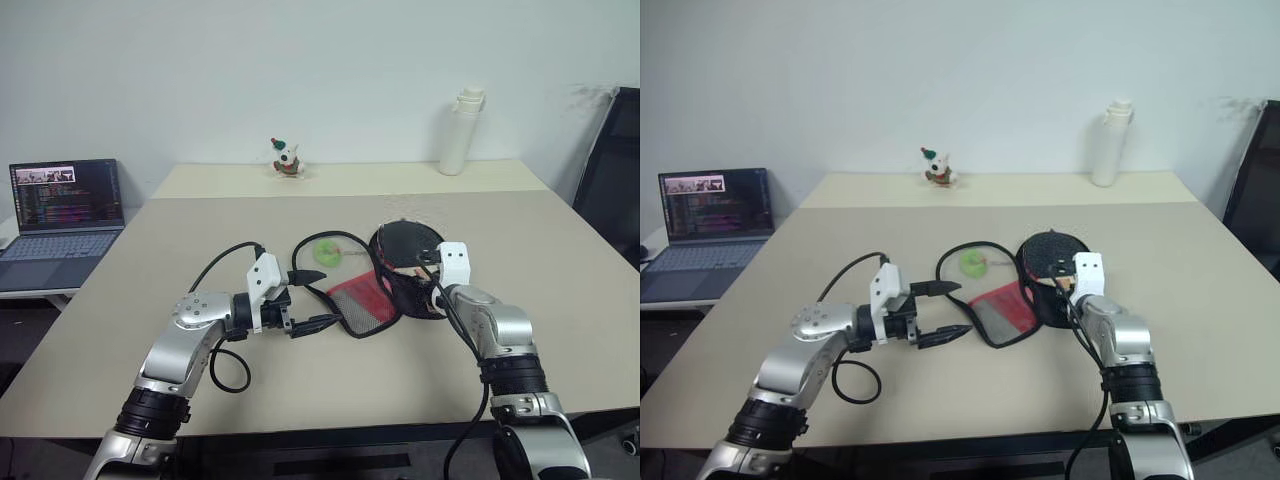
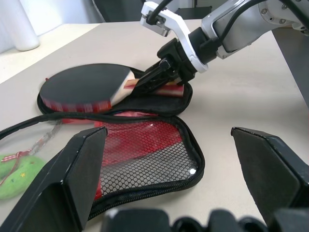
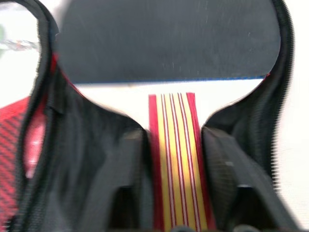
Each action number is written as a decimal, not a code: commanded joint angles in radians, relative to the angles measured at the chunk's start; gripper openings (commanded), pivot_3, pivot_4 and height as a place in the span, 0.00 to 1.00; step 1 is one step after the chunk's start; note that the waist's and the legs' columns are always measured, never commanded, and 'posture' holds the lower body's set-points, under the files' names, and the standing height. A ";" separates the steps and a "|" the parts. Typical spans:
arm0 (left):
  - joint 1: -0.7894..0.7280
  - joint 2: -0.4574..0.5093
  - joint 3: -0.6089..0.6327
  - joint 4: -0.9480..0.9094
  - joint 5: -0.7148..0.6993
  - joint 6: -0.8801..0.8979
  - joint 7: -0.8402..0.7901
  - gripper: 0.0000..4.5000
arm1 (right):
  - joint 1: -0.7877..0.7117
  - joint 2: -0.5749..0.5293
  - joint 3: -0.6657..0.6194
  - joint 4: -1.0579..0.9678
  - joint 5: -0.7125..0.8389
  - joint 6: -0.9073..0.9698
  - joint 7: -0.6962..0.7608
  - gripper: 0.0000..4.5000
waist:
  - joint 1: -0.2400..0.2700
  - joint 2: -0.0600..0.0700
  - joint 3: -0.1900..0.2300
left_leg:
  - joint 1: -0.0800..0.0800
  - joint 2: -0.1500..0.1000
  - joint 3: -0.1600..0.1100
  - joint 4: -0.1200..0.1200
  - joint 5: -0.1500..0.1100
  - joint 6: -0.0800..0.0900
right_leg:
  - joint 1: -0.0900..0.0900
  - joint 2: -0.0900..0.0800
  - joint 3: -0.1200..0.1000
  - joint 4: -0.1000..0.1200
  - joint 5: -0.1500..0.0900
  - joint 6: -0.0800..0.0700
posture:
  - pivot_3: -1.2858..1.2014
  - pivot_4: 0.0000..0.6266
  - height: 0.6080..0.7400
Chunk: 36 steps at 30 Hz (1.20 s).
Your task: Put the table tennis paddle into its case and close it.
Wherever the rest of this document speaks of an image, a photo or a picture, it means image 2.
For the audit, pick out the black red table tennis paddle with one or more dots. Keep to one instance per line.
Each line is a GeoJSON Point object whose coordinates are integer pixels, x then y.
{"type": "Point", "coordinates": [84, 83]}

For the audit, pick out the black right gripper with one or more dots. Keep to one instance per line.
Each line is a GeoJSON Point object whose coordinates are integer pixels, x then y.
{"type": "Point", "coordinates": [176, 56]}

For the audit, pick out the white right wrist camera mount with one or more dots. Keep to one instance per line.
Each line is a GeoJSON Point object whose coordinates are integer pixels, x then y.
{"type": "Point", "coordinates": [179, 25]}

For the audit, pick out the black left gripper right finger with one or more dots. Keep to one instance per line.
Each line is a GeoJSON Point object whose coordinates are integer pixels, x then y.
{"type": "Point", "coordinates": [270, 174]}

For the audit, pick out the black red mesh paddle case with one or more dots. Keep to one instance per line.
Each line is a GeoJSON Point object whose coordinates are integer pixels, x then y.
{"type": "Point", "coordinates": [157, 154]}

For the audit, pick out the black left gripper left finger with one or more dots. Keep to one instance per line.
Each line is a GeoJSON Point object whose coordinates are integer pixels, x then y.
{"type": "Point", "coordinates": [60, 183]}

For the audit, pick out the white cylinder roll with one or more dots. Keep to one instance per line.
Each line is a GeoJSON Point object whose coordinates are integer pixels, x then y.
{"type": "Point", "coordinates": [25, 29]}

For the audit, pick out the green felt ornament with ribbon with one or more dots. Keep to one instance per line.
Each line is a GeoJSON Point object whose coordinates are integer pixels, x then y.
{"type": "Point", "coordinates": [17, 176]}

